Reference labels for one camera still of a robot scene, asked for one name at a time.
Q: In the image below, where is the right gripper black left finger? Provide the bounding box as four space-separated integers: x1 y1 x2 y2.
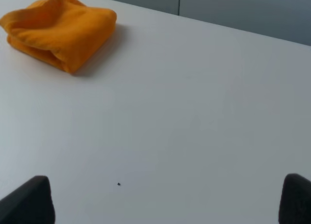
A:
0 175 55 224

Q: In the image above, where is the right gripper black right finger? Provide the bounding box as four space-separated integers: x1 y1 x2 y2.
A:
278 173 311 224

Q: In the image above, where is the orange towel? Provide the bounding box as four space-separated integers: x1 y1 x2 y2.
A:
0 0 117 74

